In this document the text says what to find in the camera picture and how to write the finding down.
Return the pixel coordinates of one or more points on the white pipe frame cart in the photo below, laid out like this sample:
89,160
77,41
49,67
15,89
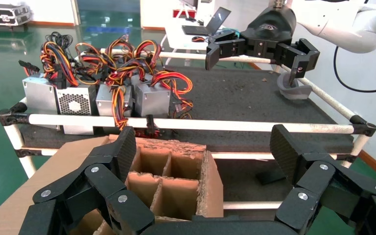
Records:
240,126

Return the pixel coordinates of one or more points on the white office table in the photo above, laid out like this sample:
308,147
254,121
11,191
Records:
178,37

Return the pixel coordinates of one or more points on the black laptop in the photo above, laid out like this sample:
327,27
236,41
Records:
217,19

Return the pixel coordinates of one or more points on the cardboard box with dividers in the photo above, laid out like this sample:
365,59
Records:
175,198

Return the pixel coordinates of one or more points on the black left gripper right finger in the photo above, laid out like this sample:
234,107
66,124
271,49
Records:
308,194

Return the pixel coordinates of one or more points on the black red computer mouse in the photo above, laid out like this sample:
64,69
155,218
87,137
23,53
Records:
197,39

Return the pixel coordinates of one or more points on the black foam mat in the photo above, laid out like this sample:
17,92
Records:
240,94

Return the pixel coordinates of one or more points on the black aluminium flight case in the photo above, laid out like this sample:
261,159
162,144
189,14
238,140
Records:
0,14

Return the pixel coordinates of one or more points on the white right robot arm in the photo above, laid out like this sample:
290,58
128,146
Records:
353,29

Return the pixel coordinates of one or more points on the honeycomb vent power supply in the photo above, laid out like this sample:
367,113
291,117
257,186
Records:
74,103

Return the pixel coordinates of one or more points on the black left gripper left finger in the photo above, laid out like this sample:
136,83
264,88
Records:
110,194

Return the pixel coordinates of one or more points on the grey curved plastic part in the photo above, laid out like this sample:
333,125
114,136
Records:
300,94

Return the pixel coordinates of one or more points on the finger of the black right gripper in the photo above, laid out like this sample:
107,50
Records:
303,56
223,45

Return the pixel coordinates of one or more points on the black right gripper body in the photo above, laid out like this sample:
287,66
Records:
272,29

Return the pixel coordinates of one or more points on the red box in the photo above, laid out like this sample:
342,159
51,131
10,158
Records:
184,13

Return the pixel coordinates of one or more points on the plain silver power supply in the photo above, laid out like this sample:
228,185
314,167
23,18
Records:
40,95

